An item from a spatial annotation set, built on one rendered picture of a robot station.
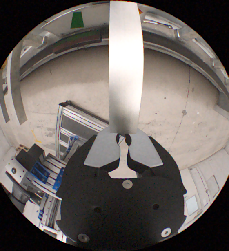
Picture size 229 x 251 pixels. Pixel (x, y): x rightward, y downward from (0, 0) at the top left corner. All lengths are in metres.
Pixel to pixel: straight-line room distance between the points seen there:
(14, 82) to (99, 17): 0.26
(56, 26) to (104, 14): 0.13
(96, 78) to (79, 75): 0.21
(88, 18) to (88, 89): 0.84
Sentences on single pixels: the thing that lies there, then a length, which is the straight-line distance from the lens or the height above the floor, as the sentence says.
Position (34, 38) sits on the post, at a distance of 0.39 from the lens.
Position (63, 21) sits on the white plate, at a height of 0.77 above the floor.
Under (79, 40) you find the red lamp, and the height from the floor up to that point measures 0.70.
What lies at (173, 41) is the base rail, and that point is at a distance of 0.36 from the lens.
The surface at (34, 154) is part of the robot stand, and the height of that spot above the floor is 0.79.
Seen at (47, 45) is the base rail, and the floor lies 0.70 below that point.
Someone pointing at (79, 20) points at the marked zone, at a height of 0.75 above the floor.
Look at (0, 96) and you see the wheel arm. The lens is 0.49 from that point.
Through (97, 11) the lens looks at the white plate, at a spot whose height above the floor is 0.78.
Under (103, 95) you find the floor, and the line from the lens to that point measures 0.96.
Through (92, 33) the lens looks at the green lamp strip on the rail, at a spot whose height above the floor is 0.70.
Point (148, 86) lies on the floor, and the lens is 1.00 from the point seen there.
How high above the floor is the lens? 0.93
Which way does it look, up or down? 59 degrees down
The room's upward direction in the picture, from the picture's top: 174 degrees counter-clockwise
